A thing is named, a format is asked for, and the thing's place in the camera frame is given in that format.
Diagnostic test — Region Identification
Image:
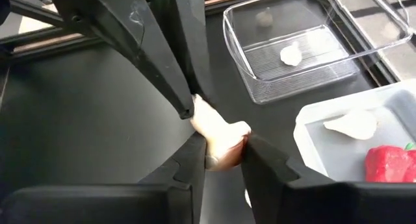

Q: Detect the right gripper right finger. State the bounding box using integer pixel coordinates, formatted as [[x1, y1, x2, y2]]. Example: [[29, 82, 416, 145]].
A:
[[242, 134, 416, 224]]

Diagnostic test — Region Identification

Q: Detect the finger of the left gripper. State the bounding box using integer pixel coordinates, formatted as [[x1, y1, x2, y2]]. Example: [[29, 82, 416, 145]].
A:
[[48, 0, 196, 120], [151, 0, 216, 105]]

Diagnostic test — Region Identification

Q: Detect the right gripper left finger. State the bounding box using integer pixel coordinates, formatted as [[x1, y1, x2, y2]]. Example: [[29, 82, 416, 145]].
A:
[[0, 134, 207, 224]]

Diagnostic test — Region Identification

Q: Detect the red bell pepper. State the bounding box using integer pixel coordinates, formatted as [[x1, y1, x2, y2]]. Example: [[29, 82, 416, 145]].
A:
[[365, 142, 416, 183]]

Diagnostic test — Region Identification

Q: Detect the large beige garlic bulb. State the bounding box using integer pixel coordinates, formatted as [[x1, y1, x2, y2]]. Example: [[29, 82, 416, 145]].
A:
[[323, 108, 378, 141]]

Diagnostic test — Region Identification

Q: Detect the white garlic bulb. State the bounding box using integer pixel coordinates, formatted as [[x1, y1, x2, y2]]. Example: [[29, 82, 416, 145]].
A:
[[279, 41, 303, 68]]

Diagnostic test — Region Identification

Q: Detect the brown cap mushroom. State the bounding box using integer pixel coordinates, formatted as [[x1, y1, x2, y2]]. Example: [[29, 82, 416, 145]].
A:
[[189, 93, 252, 172]]

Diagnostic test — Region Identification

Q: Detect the frosted plastic bin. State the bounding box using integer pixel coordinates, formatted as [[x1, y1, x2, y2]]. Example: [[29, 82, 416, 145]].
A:
[[293, 79, 416, 182]]

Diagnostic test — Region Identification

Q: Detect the clear plastic bin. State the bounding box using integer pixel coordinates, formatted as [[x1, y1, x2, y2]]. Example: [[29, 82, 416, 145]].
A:
[[222, 0, 415, 105]]

